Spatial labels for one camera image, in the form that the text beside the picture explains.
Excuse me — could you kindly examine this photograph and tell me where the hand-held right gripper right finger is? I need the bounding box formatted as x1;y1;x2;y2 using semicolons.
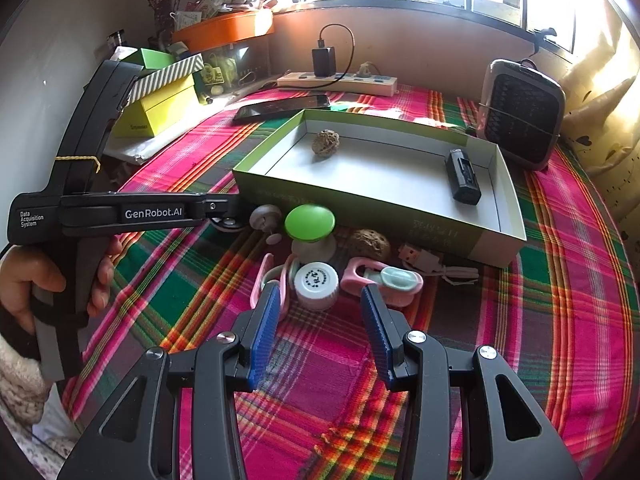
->
361;284;583;480

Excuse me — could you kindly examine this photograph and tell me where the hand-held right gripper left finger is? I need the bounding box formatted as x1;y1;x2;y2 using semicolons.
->
57;280;281;480

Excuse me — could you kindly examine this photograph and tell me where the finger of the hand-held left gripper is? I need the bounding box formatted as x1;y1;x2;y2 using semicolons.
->
200;191;247;233

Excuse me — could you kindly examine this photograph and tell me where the pink clip with mint insert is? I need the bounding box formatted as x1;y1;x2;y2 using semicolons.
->
340;256;425;306

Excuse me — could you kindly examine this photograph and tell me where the white round bottle cap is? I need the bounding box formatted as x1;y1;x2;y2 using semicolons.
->
292;262;341;311

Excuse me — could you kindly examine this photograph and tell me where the dark brown walnut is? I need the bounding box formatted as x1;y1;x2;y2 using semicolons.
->
346;229;391;263

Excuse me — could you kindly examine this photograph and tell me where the green-rimmed cardboard box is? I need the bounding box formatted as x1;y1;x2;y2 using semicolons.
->
232;108;528;267

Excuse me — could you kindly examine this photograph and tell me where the person's left forearm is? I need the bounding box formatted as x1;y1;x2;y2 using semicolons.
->
0;305;56;431

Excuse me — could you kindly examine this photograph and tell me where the person's left hand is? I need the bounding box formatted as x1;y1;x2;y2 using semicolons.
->
0;237;123;336

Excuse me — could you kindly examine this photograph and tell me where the green mushroom-shaped massager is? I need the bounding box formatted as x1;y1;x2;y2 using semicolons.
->
284;205;338;264

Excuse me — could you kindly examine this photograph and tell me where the yellow cardboard box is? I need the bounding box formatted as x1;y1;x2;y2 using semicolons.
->
109;74;197;138

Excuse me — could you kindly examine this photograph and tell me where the black smartphone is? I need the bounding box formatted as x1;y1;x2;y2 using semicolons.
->
232;94;332;122

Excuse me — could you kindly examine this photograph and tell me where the rough light brown walnut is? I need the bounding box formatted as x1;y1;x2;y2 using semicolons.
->
312;130;342;159

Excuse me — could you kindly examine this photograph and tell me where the glass tank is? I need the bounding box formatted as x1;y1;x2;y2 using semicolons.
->
200;35;273;96

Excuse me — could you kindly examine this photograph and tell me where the white power strip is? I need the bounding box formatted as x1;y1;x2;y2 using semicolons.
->
276;71;398;97

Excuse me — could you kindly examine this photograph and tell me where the orange tray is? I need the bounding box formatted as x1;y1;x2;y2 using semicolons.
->
172;9;275;53

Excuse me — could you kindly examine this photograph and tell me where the black rectangular gadget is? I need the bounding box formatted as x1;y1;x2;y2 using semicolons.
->
445;148;482;206

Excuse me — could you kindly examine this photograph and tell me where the black charger block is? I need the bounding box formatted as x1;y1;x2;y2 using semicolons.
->
311;47;337;77

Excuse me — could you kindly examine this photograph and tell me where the pink plaid cloth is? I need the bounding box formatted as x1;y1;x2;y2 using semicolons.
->
60;77;628;480

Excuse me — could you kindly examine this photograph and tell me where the grey portable heater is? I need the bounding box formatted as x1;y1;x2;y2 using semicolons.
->
472;58;567;172

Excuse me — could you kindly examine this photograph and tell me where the cream printed pillow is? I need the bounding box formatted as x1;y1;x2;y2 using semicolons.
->
560;25;640;221

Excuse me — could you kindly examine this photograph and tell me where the black clamp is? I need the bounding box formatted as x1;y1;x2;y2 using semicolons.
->
530;26;558;61

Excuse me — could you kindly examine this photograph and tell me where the white USB cable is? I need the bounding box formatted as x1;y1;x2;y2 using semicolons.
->
398;243;480;283

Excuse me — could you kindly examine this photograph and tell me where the black charging cable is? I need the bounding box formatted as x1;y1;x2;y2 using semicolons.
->
318;24;356;78

